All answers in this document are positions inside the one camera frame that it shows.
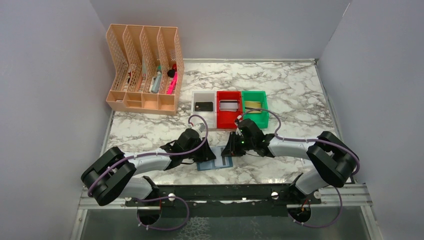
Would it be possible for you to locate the peach plastic file organizer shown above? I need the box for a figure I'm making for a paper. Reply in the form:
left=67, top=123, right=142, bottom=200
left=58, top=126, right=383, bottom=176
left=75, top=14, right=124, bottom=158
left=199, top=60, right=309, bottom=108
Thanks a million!
left=106, top=24, right=185, bottom=115

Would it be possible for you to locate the black credit card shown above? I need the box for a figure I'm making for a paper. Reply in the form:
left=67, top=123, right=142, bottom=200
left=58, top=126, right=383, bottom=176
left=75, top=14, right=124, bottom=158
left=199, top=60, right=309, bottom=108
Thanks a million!
left=194, top=101, right=214, bottom=112

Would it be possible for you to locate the black binder clip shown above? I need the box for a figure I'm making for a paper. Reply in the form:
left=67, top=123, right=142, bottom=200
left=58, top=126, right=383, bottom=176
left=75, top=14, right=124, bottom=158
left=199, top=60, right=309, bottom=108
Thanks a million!
left=167, top=68, right=177, bottom=79

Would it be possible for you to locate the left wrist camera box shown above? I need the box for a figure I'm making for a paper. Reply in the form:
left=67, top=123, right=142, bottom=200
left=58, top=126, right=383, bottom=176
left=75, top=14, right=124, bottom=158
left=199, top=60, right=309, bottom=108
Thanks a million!
left=191, top=123, right=207, bottom=134

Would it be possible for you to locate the blue leather card holder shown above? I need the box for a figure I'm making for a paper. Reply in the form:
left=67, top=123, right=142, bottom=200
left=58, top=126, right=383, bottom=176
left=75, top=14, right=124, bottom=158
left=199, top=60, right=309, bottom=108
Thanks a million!
left=196, top=146, right=225, bottom=171

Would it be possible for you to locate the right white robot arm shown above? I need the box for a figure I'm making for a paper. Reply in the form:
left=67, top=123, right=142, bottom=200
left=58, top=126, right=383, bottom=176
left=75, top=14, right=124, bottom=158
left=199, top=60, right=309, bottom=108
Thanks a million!
left=221, top=119, right=360, bottom=198

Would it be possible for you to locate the teal grey stapler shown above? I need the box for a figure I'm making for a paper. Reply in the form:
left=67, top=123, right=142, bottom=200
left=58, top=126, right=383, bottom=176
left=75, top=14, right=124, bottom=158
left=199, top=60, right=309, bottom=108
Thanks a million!
left=149, top=65, right=162, bottom=94

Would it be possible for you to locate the white plastic bin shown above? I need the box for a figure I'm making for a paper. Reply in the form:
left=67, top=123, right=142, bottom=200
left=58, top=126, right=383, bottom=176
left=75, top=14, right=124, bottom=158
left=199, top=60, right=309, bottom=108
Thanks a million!
left=191, top=91, right=217, bottom=129

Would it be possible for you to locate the blue crest white card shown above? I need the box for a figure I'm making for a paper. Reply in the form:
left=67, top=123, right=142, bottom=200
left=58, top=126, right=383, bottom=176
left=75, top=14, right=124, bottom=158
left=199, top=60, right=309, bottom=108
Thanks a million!
left=219, top=99, right=239, bottom=112

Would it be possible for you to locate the red plastic bin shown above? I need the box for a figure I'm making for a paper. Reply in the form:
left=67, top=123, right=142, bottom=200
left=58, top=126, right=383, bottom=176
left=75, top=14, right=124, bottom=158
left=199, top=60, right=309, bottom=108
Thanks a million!
left=216, top=91, right=242, bottom=129

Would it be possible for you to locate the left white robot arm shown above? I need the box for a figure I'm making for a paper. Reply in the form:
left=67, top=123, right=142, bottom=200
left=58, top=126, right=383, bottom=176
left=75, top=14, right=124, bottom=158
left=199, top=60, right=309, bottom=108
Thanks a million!
left=80, top=128, right=216, bottom=206

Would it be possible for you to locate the gold credit card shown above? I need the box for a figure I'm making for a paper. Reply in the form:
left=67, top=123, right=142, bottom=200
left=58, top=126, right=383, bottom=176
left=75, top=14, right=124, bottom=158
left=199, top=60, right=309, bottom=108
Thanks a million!
left=244, top=101, right=262, bottom=114

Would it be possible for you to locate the green plastic bin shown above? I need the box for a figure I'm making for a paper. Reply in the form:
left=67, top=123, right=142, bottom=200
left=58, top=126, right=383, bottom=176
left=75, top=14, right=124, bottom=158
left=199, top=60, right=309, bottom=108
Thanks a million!
left=241, top=90, right=269, bottom=129

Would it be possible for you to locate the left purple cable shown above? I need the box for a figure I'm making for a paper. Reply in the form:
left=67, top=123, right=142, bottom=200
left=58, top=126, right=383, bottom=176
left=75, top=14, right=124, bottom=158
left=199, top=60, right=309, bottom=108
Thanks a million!
left=86, top=114, right=210, bottom=232

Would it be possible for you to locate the pink highlighter pen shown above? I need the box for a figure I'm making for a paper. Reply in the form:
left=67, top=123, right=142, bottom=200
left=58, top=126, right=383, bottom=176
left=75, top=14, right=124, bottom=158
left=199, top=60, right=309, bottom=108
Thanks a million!
left=166, top=71, right=178, bottom=95

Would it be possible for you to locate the purple cable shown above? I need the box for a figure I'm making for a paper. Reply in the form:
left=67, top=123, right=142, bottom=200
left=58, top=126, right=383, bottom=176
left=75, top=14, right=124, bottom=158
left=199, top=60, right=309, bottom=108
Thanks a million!
left=235, top=108, right=361, bottom=229
left=86, top=114, right=210, bottom=232

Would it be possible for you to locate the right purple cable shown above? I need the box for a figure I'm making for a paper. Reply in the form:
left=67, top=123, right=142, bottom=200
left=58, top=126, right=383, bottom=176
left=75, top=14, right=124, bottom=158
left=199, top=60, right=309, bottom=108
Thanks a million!
left=235, top=108, right=361, bottom=229

